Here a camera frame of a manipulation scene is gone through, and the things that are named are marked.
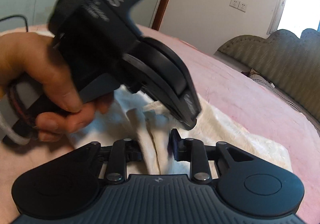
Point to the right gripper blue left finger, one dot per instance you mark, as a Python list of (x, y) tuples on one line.
[(133, 153)]

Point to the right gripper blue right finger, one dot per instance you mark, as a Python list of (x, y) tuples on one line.
[(177, 145)]

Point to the cream white pants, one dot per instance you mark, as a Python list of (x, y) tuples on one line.
[(138, 117)]

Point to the person's left hand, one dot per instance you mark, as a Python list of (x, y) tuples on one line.
[(31, 53)]

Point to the pink bed blanket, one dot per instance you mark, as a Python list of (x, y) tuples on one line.
[(258, 121)]

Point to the patterned white pillow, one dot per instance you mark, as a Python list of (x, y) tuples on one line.
[(258, 78)]

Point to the olive upholstered headboard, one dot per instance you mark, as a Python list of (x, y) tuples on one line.
[(288, 61)]

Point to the window near headboard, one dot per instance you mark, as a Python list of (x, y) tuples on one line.
[(295, 16)]

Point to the white double wall socket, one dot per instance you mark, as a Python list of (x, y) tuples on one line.
[(238, 5)]

